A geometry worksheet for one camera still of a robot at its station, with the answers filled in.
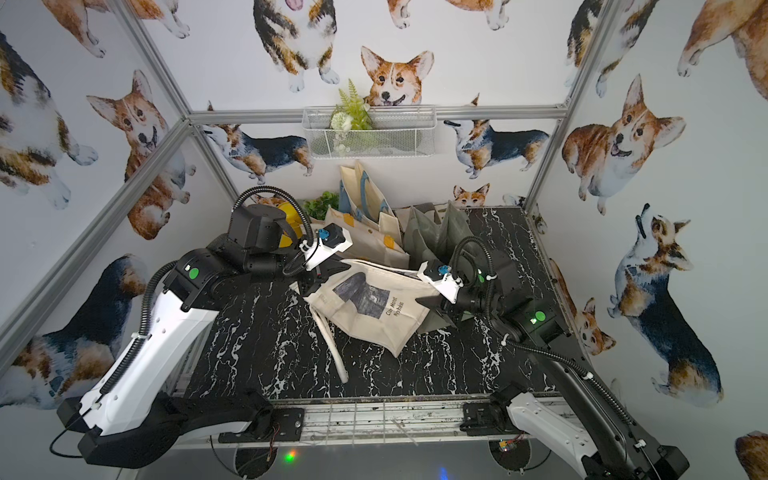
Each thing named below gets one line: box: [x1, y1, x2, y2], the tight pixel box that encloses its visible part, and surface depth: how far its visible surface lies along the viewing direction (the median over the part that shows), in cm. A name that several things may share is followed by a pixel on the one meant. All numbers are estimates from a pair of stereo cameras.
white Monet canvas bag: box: [303, 260, 439, 384], surface depth 71 cm
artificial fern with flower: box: [330, 78, 373, 132], surface depth 84 cm
